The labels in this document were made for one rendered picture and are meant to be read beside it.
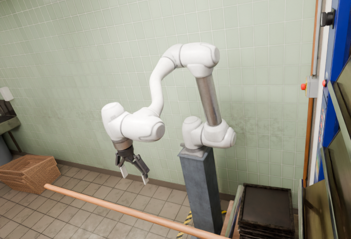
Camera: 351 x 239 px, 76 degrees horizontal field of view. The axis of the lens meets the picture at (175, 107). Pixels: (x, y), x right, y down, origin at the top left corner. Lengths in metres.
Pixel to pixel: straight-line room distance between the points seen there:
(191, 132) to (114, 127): 0.76
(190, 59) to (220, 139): 0.58
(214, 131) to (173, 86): 0.77
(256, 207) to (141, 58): 1.52
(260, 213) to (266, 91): 0.89
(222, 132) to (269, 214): 0.53
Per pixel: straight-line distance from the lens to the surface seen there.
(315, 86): 1.50
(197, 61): 1.22
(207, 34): 1.85
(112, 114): 0.96
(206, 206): 2.04
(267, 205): 1.53
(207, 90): 1.33
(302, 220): 0.96
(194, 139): 1.62
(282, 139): 2.10
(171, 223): 1.09
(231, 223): 1.10
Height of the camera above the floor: 2.05
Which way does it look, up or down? 25 degrees down
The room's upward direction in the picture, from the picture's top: 11 degrees counter-clockwise
